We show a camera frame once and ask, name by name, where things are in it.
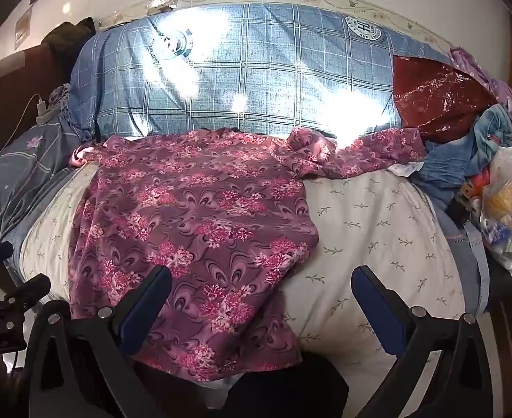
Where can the brown wooden headboard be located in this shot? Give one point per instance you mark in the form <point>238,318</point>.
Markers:
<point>16,78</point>

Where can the pink floral garment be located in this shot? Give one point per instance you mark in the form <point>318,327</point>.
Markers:
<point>203,226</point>

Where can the person's dark pants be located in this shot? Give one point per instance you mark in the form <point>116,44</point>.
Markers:
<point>282,385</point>

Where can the white leaf-print bed sheet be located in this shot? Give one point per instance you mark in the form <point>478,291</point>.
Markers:
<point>378,235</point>

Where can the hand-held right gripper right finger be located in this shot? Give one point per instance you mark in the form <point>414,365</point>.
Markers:
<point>378,313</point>

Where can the dark green cloth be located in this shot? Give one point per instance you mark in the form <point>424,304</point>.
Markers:
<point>71,37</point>

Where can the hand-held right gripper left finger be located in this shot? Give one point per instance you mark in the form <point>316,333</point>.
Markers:
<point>145,311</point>

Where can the blue plaid quilt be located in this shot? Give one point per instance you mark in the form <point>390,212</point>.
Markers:
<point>247,69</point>

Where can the blue denim garment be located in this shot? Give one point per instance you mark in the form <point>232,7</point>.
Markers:
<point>445,163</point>

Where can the purple floral cloth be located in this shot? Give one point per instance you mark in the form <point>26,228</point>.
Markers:
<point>482,74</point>

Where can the red plastic bag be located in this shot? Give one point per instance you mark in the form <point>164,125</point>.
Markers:
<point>439,91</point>

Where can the grey-blue floral pillow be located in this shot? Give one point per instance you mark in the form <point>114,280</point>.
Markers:
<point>25,170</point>

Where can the clear plastic bag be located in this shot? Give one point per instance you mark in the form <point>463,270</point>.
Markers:
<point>506,200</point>

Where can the light blue cloth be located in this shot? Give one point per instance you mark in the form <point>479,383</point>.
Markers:
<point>495,128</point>

